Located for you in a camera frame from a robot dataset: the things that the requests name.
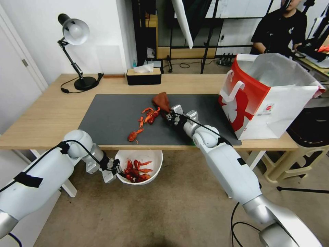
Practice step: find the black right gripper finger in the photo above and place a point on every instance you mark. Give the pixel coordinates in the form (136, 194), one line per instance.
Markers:
(163, 116)
(169, 111)

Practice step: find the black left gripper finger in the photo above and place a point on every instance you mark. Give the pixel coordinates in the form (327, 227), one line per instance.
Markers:
(120, 165)
(122, 175)

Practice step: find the red-brown towel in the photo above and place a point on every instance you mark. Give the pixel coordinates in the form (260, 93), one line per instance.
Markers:
(161, 100)

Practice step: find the white round container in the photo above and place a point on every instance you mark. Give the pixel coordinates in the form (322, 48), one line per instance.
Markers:
(151, 159)

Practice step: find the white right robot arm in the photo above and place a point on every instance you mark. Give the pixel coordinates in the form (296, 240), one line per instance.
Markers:
(231, 167)

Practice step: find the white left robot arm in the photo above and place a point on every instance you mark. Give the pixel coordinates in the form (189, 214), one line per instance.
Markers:
(43, 175)

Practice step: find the red shrimp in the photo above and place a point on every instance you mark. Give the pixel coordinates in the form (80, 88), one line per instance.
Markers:
(140, 122)
(147, 110)
(155, 112)
(149, 119)
(133, 135)
(145, 170)
(129, 166)
(142, 163)
(141, 177)

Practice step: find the red and white takeout bag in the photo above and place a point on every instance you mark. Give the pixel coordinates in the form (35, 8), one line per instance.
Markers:
(259, 113)

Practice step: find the black tissue box wooden lid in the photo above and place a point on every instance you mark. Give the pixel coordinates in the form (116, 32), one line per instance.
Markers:
(144, 78)

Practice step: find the dark grey table mat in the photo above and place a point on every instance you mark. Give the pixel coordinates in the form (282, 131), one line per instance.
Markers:
(115, 121)

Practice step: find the white tissue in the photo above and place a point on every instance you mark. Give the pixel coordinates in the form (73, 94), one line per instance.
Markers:
(144, 68)

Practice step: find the white flat box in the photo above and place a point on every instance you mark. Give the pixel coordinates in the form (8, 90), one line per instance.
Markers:
(153, 63)

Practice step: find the brown wooden block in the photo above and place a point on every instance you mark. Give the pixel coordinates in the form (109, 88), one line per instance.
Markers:
(114, 76)

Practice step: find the black power strip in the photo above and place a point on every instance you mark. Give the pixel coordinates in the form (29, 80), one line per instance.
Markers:
(226, 59)

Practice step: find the black light stand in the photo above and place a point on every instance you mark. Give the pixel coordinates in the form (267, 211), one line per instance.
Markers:
(209, 33)

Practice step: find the white reflector panel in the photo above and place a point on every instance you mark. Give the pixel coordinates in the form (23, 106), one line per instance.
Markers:
(183, 23)

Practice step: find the black desk lamp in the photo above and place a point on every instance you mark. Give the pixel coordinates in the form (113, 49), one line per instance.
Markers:
(75, 31)

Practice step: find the beige plastic stool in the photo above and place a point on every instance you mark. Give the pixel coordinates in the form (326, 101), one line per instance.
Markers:
(295, 164)

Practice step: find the metal door hinge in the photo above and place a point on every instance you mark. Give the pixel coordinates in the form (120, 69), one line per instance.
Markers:
(24, 62)

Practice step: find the black chair seat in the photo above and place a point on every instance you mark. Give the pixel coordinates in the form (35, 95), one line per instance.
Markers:
(312, 128)

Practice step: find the person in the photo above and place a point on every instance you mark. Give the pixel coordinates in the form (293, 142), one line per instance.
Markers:
(280, 28)

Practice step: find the black tripod leg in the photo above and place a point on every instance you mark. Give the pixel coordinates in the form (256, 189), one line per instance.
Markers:
(303, 190)

